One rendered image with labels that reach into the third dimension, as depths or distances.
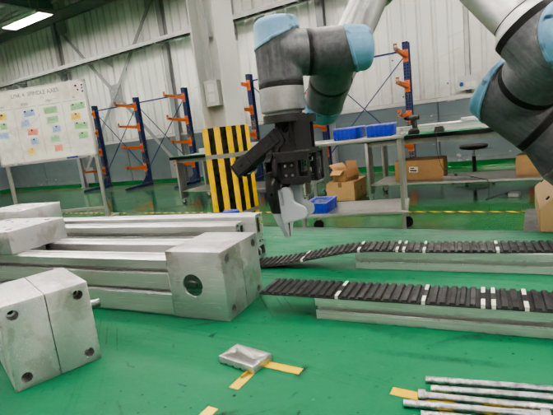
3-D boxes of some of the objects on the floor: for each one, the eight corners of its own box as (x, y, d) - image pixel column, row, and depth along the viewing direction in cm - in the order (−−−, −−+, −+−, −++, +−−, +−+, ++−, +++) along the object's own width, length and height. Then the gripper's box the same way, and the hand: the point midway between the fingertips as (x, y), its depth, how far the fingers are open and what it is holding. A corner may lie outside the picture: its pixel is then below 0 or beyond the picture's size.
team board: (5, 237, 602) (-29, 93, 568) (31, 228, 650) (2, 95, 616) (103, 229, 571) (73, 76, 537) (123, 221, 620) (96, 80, 585)
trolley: (413, 226, 402) (406, 114, 385) (411, 242, 351) (403, 115, 334) (306, 229, 437) (295, 128, 419) (290, 244, 386) (277, 130, 368)
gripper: (301, 110, 67) (313, 244, 70) (321, 111, 75) (331, 230, 78) (253, 117, 71) (266, 243, 74) (276, 116, 79) (287, 230, 82)
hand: (284, 230), depth 77 cm, fingers closed
